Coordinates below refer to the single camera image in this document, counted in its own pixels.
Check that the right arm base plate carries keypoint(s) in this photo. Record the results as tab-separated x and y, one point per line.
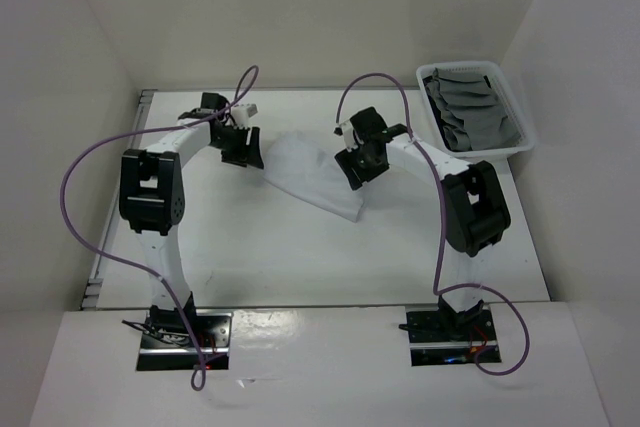
431	344

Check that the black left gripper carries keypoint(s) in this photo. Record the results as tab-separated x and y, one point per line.
240	157

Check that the white plastic basket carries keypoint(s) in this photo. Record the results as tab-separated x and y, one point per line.
500	85

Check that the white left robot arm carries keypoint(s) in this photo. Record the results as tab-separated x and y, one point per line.
152	197

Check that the white skirt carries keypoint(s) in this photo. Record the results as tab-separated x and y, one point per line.
299	167

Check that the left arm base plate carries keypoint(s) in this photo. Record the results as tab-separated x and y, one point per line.
161	349

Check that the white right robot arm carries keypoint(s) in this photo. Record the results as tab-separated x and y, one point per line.
472	208

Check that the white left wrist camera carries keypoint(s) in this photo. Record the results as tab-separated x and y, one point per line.
241	115

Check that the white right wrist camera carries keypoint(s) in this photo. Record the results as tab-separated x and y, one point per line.
346	131

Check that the grey skirts in basket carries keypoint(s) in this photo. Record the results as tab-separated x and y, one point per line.
469	113

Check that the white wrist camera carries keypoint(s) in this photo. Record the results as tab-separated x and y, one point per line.
241	115
346	131

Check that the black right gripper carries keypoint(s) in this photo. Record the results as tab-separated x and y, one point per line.
346	161

